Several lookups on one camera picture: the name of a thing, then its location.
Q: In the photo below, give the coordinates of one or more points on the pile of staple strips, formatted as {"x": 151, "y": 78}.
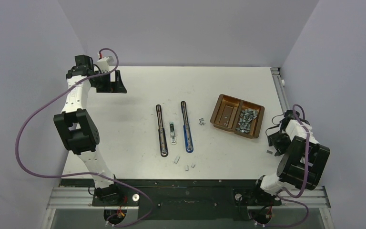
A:
{"x": 247, "y": 117}

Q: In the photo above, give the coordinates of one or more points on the black stapler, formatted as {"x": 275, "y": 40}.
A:
{"x": 161, "y": 132}

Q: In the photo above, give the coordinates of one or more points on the brown wooden tray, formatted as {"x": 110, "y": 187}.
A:
{"x": 226, "y": 115}

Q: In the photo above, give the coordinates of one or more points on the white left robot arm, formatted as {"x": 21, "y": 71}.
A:
{"x": 76, "y": 128}

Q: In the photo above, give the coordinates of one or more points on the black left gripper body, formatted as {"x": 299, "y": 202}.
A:
{"x": 103, "y": 84}

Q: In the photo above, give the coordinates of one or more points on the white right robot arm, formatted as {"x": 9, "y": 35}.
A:
{"x": 303, "y": 160}

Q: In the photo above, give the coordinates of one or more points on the grey staple strip cluster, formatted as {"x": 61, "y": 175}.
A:
{"x": 201, "y": 121}

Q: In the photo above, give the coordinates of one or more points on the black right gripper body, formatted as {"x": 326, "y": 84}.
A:
{"x": 280, "y": 141}

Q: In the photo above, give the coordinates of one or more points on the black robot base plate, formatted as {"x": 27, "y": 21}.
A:
{"x": 168, "y": 199}

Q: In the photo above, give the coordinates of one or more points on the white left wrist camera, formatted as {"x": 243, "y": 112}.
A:
{"x": 105, "y": 63}

